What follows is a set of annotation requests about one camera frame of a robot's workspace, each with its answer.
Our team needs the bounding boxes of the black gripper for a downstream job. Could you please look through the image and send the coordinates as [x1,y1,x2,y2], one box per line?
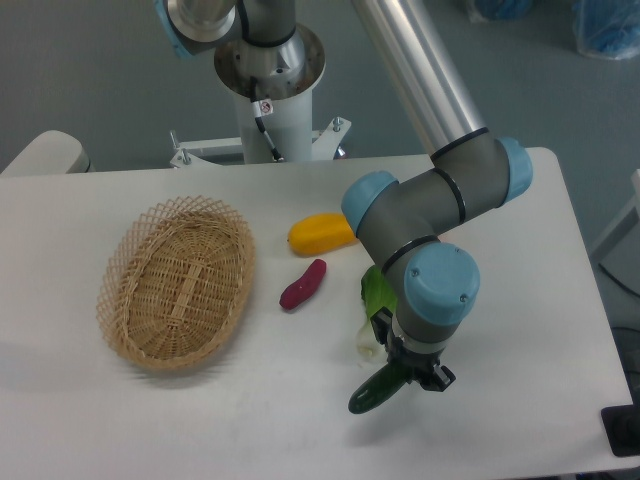
[371,308,456,392]

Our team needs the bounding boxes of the dark green cucumber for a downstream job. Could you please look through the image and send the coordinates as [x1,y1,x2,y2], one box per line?
[348,362,412,414]

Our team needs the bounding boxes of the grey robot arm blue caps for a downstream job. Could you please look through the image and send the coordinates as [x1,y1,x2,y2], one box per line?
[155,1,533,411]

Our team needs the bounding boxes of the green bok choy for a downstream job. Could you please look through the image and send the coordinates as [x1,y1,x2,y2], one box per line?
[355,265,397,363]

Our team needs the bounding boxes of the purple sweet potato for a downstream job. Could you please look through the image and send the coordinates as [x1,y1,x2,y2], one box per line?
[279,259,327,311]

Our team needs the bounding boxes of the yellow mango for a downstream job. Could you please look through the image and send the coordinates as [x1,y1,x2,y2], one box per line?
[287,213,356,256]

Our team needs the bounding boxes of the black device at table edge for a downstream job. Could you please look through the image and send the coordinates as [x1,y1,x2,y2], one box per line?
[601,405,639,458]

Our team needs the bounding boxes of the woven wicker basket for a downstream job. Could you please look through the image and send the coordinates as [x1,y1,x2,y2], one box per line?
[96,196,255,371]

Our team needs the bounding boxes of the blue plastic bag centre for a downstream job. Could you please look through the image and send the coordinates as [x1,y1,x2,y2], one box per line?
[466,0,534,22]

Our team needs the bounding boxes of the blue plastic bag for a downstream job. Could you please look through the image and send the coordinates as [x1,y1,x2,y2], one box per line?
[466,0,534,22]
[572,0,639,60]

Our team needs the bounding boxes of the blue plastic bag right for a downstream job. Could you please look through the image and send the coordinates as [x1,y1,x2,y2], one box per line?
[572,0,639,60]

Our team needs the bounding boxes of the white chair armrest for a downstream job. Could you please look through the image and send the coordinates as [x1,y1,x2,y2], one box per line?
[1,130,95,178]

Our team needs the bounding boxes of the white furniture frame right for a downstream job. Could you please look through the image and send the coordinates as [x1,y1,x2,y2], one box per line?
[589,169,639,299]

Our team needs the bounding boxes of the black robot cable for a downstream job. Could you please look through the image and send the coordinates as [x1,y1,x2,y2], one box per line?
[248,75,285,163]

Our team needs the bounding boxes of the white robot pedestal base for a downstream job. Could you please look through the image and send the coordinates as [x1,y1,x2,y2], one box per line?
[171,24,352,168]

